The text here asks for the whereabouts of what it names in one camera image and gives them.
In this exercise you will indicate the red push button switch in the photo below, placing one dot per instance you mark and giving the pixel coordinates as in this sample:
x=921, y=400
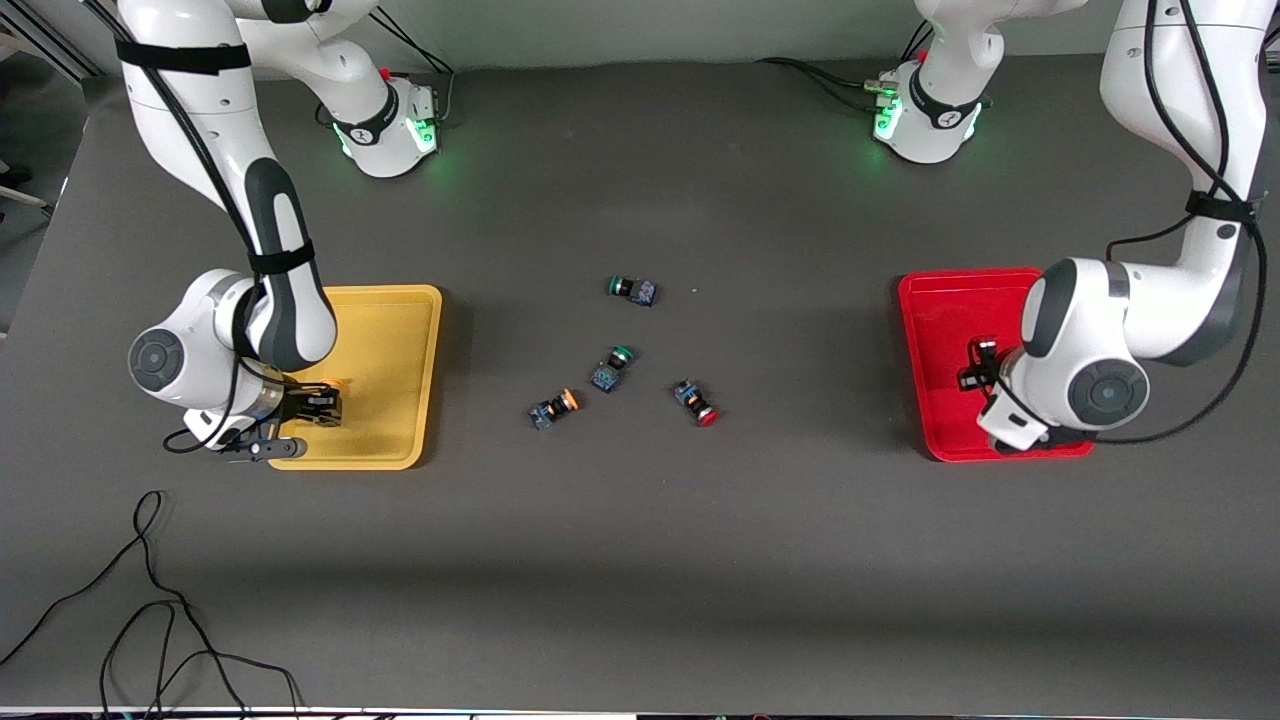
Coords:
x=692, y=398

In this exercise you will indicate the dark metal frame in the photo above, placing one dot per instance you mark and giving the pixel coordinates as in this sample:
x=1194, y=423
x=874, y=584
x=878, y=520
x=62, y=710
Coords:
x=50, y=40

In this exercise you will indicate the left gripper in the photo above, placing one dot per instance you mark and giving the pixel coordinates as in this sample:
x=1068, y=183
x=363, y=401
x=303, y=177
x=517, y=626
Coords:
x=978, y=371

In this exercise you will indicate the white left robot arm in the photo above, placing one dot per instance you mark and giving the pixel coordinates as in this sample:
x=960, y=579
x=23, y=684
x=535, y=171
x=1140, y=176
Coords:
x=1170, y=310

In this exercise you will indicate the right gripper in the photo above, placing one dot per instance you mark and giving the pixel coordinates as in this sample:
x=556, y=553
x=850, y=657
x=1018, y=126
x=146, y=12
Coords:
x=301, y=402

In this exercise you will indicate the red plastic tray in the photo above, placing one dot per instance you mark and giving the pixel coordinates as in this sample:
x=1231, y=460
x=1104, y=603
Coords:
x=940, y=330

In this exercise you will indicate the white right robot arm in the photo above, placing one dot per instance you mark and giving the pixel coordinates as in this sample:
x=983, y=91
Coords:
x=290, y=300

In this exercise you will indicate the green push button switch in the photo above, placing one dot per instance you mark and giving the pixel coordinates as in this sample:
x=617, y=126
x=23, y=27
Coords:
x=640, y=293
x=607, y=376

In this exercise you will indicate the yellow plastic tray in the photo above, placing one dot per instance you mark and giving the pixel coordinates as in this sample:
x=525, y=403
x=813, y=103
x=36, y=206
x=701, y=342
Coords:
x=385, y=380

